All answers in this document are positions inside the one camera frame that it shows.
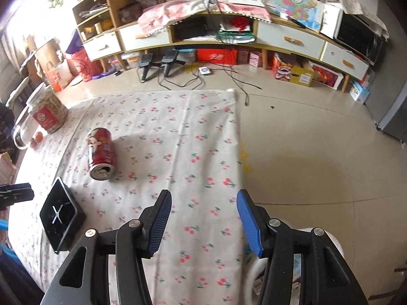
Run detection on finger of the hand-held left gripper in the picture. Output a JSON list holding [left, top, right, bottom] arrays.
[[0, 182, 35, 210]]

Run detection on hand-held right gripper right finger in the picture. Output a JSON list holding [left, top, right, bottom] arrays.
[[236, 189, 369, 305]]

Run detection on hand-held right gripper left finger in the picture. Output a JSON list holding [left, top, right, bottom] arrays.
[[40, 189, 173, 305]]

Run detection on white plastic bin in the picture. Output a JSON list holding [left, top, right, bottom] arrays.
[[243, 227, 345, 305]]

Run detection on red drink can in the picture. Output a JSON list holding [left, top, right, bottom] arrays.
[[86, 127, 118, 181]]

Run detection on printed paper pad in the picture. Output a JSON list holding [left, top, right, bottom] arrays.
[[0, 151, 16, 185]]

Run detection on black square box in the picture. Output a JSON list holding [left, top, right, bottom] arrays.
[[39, 176, 87, 255]]

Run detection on yellow star floor stickers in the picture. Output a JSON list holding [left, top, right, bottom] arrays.
[[240, 143, 253, 174]]

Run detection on glass jug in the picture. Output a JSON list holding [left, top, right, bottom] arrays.
[[13, 105, 35, 150]]

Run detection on cherry print tablecloth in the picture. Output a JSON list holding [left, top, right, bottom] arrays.
[[8, 89, 252, 305]]

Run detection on clear jar with red label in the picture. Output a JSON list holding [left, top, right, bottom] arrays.
[[25, 84, 69, 134]]

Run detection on orange cardboard box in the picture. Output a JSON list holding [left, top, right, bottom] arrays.
[[45, 60, 74, 93]]

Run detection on red bag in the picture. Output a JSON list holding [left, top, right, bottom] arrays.
[[70, 49, 102, 83]]

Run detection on brown paper bag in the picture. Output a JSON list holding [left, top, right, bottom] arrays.
[[35, 38, 61, 70]]

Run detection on purple bag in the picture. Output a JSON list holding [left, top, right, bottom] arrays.
[[65, 30, 85, 54]]

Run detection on printed cardboard box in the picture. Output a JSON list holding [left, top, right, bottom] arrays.
[[272, 52, 315, 87]]

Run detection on clear storage box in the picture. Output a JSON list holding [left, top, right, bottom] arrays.
[[121, 52, 140, 70]]

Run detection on white printed storage bin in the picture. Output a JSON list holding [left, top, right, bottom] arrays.
[[310, 62, 344, 90]]

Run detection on red flat box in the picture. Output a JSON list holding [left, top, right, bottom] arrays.
[[195, 49, 237, 66]]

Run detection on blue and white box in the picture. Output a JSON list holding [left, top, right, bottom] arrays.
[[349, 79, 371, 104]]

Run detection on grey refrigerator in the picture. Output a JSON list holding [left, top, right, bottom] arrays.
[[364, 73, 407, 143]]

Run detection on green and white folded stack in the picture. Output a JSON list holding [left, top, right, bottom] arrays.
[[219, 30, 256, 43]]

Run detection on wooden cabinet with white drawers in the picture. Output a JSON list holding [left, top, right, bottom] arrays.
[[83, 9, 371, 94]]

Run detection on black electronics box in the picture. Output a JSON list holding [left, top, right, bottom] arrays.
[[175, 17, 207, 40]]

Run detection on red knot ornament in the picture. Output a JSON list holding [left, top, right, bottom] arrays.
[[230, 17, 253, 31]]

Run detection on pink cloth cover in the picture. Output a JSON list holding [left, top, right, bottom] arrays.
[[137, 0, 272, 37]]

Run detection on dark patterned box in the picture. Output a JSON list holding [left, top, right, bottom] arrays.
[[119, 3, 142, 24]]

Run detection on black microwave oven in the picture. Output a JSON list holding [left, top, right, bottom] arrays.
[[334, 13, 384, 67]]

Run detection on map print bag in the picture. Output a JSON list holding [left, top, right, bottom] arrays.
[[265, 0, 325, 34]]

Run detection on floral cloth cover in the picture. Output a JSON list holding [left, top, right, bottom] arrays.
[[323, 0, 388, 40]]

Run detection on black cable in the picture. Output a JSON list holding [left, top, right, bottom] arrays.
[[159, 64, 264, 105]]

